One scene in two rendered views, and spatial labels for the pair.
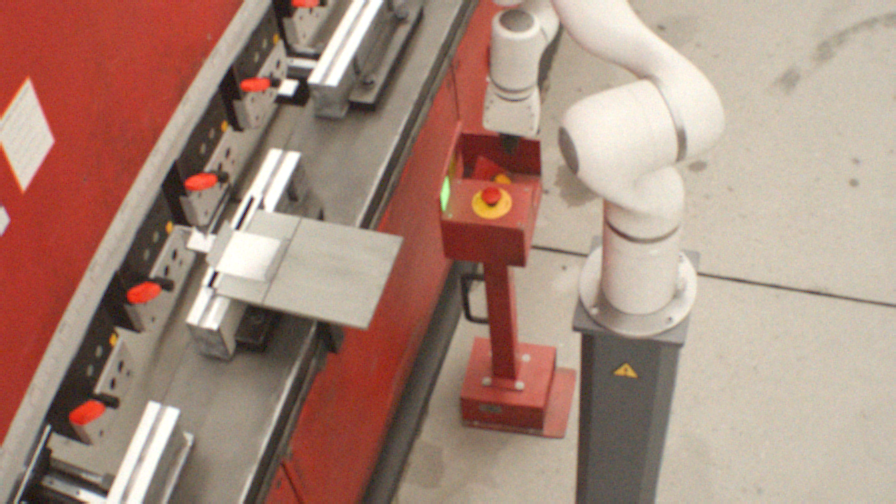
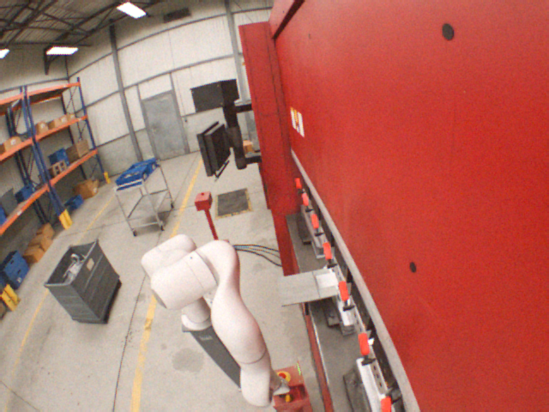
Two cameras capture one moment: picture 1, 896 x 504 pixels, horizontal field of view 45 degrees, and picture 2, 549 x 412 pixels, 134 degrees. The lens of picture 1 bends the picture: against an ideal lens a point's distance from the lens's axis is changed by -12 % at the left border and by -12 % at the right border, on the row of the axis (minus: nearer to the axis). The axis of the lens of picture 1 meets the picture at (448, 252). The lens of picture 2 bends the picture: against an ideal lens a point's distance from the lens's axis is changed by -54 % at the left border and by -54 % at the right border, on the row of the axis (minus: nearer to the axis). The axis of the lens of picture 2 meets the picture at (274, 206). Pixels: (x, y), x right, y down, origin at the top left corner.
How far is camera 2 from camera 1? 1.98 m
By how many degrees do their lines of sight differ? 96
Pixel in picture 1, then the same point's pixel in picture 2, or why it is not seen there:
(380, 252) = (286, 298)
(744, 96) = not seen: outside the picture
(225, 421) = (312, 265)
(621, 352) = not seen: hidden behind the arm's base
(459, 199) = (295, 374)
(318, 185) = (340, 338)
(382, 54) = (358, 400)
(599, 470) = not seen: hidden behind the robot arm
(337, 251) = (299, 293)
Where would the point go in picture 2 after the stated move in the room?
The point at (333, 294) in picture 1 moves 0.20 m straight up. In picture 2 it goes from (292, 281) to (287, 251)
